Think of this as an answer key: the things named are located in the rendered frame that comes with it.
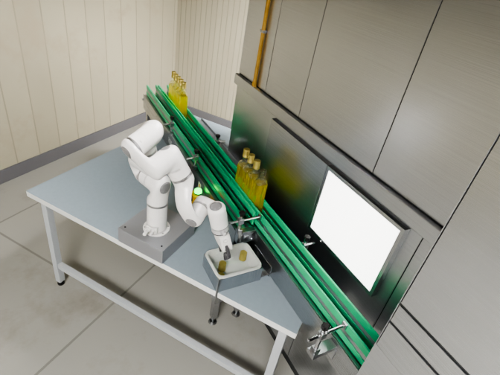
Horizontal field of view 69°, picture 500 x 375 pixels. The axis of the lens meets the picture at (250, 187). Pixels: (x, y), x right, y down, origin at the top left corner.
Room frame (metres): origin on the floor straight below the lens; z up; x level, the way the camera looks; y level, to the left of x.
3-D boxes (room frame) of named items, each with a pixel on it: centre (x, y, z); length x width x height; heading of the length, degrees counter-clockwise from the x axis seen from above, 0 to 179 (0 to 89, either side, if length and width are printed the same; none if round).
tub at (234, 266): (1.20, 0.01, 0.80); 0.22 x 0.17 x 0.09; 123
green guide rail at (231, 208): (2.10, 0.50, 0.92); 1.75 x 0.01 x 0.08; 33
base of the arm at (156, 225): (1.30, 0.41, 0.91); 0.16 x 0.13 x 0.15; 169
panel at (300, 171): (1.38, -0.30, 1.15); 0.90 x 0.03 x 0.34; 33
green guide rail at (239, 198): (2.14, 0.44, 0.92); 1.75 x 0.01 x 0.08; 33
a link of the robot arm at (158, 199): (1.32, 0.41, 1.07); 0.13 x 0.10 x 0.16; 56
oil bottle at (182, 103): (2.49, 0.60, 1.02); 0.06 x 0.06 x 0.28; 33
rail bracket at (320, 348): (0.82, -0.36, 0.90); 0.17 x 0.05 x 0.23; 123
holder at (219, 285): (1.22, -0.01, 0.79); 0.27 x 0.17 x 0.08; 123
